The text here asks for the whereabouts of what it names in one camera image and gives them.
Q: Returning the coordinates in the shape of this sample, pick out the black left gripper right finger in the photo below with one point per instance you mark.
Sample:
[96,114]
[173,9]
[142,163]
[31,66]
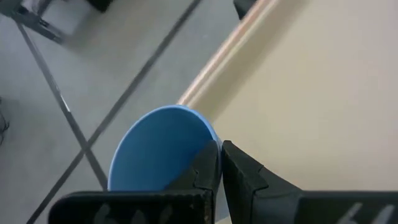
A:
[280,205]

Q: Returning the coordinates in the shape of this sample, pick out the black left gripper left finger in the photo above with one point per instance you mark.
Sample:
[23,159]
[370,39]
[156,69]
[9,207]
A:
[140,207]

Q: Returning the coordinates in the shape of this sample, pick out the blue plate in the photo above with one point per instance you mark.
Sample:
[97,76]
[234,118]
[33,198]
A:
[158,149]

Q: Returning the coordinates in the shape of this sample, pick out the grey metal stand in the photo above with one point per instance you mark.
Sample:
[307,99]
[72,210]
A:
[34,21]

